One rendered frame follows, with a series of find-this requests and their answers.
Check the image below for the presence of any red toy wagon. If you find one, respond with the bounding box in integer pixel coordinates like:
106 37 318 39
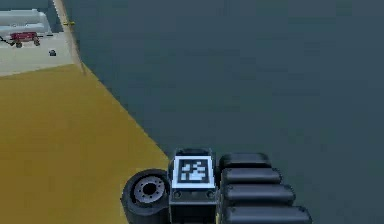
0 31 42 49

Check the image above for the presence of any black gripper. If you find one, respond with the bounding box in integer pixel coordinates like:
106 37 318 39
120 168 172 224

